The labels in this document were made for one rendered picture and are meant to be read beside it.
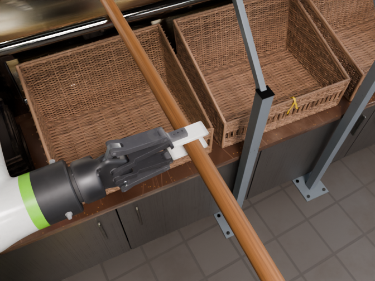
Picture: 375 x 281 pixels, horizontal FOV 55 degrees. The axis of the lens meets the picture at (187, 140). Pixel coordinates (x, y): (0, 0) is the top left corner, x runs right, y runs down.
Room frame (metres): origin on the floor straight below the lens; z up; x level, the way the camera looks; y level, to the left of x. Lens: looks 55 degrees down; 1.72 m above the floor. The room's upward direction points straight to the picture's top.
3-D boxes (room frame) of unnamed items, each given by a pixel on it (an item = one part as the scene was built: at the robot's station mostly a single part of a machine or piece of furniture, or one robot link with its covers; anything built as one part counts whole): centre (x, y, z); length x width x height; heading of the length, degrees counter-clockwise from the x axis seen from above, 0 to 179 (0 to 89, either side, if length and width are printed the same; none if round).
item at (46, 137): (0.85, 0.26, 0.72); 0.56 x 0.49 x 0.28; 116
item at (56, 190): (0.27, 0.21, 1.20); 0.12 x 0.06 x 0.09; 26
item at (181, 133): (0.36, 0.02, 1.23); 0.05 x 0.01 x 0.03; 116
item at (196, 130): (0.37, 0.00, 1.21); 0.07 x 0.03 x 0.01; 116
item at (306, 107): (1.09, -0.29, 0.72); 0.56 x 0.49 x 0.28; 114
